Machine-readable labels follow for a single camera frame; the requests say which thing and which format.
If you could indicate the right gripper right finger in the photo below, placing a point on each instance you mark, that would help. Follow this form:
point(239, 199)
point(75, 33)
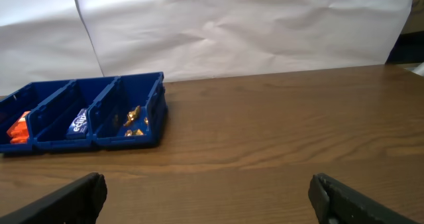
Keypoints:
point(344, 205)

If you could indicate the blue candy pack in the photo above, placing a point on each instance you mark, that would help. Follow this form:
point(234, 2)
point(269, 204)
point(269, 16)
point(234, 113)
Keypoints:
point(79, 124)

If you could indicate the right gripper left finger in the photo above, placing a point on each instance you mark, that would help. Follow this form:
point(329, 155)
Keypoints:
point(66, 201)

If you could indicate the blue tray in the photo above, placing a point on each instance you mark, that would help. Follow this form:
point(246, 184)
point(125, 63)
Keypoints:
point(99, 142)

